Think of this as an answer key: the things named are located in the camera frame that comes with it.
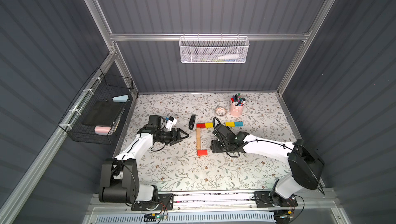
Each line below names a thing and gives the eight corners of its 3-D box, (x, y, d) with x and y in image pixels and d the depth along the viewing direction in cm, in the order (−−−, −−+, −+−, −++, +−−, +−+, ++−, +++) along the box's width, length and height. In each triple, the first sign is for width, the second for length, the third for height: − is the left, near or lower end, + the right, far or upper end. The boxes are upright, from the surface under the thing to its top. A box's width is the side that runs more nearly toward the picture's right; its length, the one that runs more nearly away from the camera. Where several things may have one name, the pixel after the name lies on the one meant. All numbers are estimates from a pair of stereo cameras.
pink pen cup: (229, 117, 108) (232, 104, 98) (228, 109, 113) (231, 96, 103) (242, 117, 108) (246, 104, 98) (240, 108, 113) (244, 96, 103)
